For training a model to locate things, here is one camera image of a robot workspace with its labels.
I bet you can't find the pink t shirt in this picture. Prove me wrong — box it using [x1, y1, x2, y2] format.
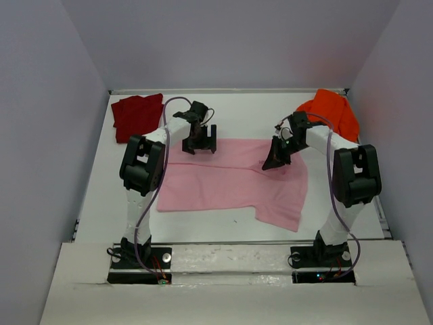
[157, 139, 308, 232]

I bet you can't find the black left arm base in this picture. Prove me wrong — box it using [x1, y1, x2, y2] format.
[106, 238, 173, 285]

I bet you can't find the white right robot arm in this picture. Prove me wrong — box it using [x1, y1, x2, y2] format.
[262, 111, 382, 247]

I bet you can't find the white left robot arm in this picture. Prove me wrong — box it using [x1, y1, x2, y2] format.
[119, 101, 217, 258]

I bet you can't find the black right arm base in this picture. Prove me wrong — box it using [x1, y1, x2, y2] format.
[288, 236, 356, 284]

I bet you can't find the orange t shirt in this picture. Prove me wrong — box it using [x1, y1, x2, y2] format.
[296, 89, 360, 142]

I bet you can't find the dark red folded t shirt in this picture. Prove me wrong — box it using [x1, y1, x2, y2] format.
[111, 93, 163, 144]

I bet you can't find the aluminium table front rail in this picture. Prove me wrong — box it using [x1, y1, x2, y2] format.
[152, 240, 314, 246]

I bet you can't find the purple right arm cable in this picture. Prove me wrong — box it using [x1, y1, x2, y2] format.
[280, 112, 361, 280]

